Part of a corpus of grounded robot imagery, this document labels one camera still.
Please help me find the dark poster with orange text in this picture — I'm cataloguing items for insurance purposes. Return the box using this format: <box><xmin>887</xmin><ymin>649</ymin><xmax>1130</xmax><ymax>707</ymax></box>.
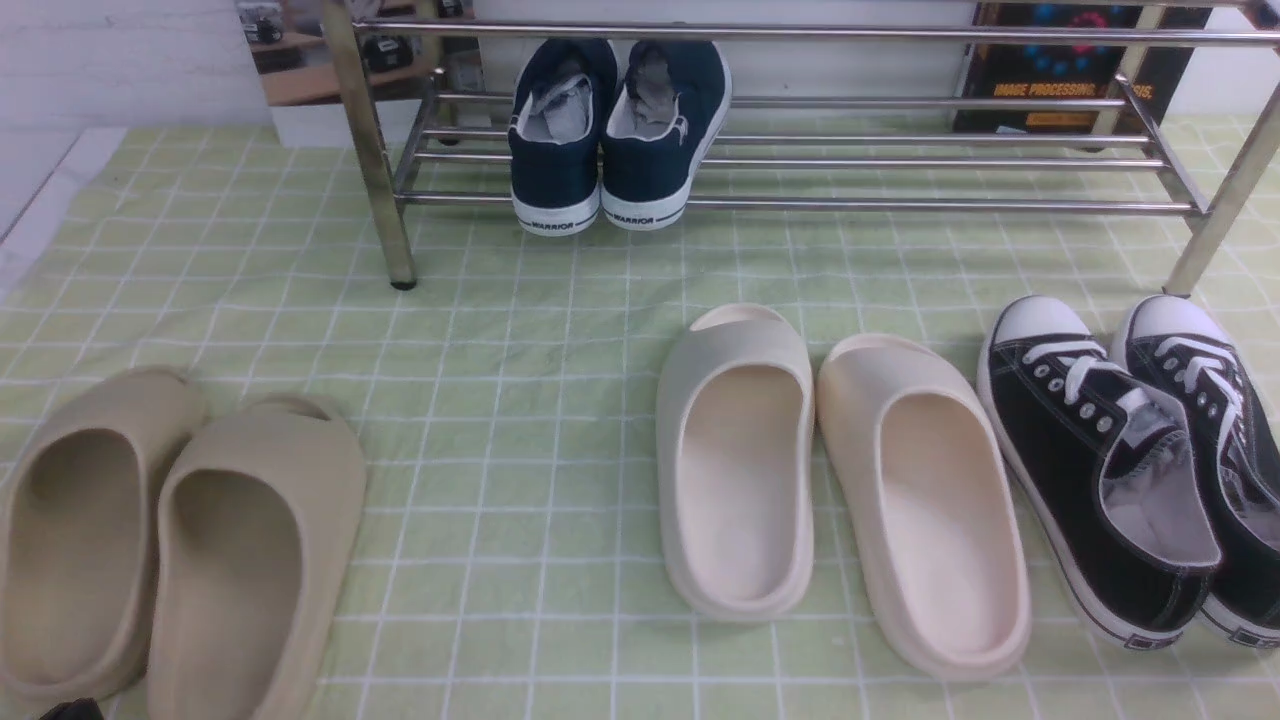
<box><xmin>951</xmin><ymin>3</ymin><xmax>1193</xmax><ymax>135</ymax></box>

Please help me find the silver metal shoe rack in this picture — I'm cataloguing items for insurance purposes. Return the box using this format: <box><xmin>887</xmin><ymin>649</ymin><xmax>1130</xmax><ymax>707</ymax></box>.
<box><xmin>323</xmin><ymin>1</ymin><xmax>1277</xmax><ymax>297</ymax></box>

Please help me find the tan slipper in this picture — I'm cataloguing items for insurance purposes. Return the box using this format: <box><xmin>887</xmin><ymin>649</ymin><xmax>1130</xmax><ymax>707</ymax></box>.
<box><xmin>1</xmin><ymin>365</ymin><xmax>207</xmax><ymax>705</ymax></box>
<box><xmin>146</xmin><ymin>393</ymin><xmax>369</xmax><ymax>719</ymax></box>

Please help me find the navy right sneaker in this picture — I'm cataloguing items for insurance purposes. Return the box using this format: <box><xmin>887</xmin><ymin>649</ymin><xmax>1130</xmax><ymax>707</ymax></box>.
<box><xmin>600</xmin><ymin>40</ymin><xmax>733</xmax><ymax>231</ymax></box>

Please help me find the cream left slipper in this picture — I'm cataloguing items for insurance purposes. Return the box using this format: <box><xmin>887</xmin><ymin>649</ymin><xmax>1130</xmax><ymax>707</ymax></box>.
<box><xmin>655</xmin><ymin>304</ymin><xmax>815</xmax><ymax>623</ymax></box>

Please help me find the cream right slipper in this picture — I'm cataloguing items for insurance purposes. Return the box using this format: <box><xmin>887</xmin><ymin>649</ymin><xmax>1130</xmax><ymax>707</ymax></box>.
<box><xmin>815</xmin><ymin>333</ymin><xmax>1030</xmax><ymax>682</ymax></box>

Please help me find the black canvas sneaker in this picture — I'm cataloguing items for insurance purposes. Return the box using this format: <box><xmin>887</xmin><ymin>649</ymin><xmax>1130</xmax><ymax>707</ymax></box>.
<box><xmin>1111</xmin><ymin>293</ymin><xmax>1279</xmax><ymax>650</ymax></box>
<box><xmin>977</xmin><ymin>295</ymin><xmax>1222</xmax><ymax>651</ymax></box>

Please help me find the mirror panel behind rack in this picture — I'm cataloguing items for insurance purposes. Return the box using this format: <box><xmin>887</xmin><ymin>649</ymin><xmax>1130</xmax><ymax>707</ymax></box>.
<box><xmin>234</xmin><ymin>1</ymin><xmax>486</xmax><ymax>149</ymax></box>

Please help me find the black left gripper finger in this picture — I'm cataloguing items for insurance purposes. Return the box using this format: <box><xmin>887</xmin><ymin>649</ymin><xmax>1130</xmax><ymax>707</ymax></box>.
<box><xmin>38</xmin><ymin>698</ymin><xmax>105</xmax><ymax>720</ymax></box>

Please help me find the tan left slipper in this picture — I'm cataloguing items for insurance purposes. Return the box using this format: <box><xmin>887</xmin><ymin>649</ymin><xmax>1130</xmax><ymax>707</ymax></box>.
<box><xmin>1</xmin><ymin>365</ymin><xmax>207</xmax><ymax>705</ymax></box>

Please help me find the cream slipper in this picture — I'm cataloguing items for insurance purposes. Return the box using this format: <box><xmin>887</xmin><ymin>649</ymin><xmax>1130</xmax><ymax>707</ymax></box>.
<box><xmin>815</xmin><ymin>333</ymin><xmax>1030</xmax><ymax>682</ymax></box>
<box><xmin>655</xmin><ymin>304</ymin><xmax>815</xmax><ymax>623</ymax></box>

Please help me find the green checkered tablecloth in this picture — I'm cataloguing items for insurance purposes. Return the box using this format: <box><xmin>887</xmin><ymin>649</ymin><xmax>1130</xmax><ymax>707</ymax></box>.
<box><xmin>1</xmin><ymin>128</ymin><xmax>1277</xmax><ymax>719</ymax></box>

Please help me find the navy sneaker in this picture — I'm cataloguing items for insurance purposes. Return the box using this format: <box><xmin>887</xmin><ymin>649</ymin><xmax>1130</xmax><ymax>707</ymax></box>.
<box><xmin>600</xmin><ymin>40</ymin><xmax>733</xmax><ymax>231</ymax></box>
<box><xmin>507</xmin><ymin>38</ymin><xmax>620</xmax><ymax>237</ymax></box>

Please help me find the tan right slipper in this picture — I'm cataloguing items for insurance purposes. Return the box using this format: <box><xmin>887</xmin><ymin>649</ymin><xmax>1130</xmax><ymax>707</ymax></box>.
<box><xmin>146</xmin><ymin>393</ymin><xmax>369</xmax><ymax>719</ymax></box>

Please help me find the navy left sneaker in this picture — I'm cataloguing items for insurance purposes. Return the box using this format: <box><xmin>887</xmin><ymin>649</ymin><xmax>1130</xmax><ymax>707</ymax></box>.
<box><xmin>507</xmin><ymin>38</ymin><xmax>620</xmax><ymax>237</ymax></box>

